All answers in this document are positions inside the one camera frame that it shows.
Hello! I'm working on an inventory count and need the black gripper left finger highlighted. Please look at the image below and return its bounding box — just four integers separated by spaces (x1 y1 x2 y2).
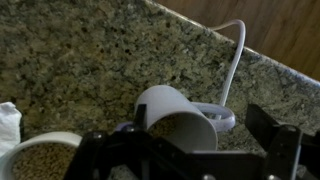
64 103 193 180

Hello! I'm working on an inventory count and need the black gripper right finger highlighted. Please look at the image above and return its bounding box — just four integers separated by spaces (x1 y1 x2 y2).
245 103 304 180

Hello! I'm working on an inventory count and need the white ceramic mug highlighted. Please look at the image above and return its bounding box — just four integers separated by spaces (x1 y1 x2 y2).
134 84 237 154

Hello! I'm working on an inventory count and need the white bowl of grains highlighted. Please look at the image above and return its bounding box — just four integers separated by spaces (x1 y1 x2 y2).
0 131 83 180

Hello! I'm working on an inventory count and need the white and blue cloth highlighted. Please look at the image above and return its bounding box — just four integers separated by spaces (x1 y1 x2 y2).
0 101 23 158

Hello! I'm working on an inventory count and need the white power cord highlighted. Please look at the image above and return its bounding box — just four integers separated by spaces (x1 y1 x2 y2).
209 18 247 108

